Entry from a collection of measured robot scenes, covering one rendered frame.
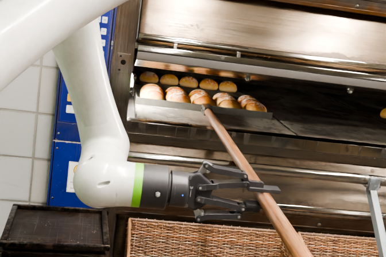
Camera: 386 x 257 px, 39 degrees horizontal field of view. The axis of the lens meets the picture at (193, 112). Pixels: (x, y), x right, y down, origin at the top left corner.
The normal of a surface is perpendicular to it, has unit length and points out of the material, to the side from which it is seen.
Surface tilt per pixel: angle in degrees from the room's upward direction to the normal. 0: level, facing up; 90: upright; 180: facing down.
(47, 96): 90
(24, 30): 71
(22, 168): 90
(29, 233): 0
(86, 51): 105
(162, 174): 41
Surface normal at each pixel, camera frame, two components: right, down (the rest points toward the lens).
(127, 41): 0.11, 0.19
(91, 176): -0.21, -0.25
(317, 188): 0.15, -0.15
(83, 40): 0.52, 0.49
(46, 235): 0.14, -0.97
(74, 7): 0.75, 0.17
